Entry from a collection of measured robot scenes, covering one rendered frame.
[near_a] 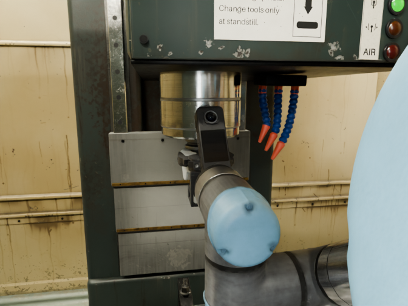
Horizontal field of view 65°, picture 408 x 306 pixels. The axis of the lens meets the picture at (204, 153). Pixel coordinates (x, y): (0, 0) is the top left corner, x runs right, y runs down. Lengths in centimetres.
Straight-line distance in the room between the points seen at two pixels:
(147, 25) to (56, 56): 110
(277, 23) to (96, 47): 76
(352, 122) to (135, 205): 115
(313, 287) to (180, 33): 36
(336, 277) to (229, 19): 33
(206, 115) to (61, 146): 109
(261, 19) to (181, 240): 90
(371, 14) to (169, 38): 28
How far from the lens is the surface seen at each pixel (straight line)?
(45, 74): 153
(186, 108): 57
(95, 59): 112
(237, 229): 34
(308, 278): 44
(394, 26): 55
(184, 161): 55
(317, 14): 50
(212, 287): 41
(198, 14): 45
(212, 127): 51
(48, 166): 157
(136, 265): 124
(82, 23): 115
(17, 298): 182
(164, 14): 44
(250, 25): 46
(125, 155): 108
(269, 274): 42
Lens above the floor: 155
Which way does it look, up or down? 11 degrees down
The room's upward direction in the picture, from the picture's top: straight up
